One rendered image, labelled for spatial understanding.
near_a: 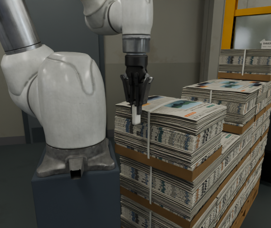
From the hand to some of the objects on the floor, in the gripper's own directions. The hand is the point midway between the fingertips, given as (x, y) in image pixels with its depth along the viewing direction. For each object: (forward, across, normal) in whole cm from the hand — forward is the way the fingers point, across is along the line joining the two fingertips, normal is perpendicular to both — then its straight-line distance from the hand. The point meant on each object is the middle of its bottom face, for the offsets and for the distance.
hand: (136, 114), depth 80 cm
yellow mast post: (+107, +34, -184) cm, 215 cm away
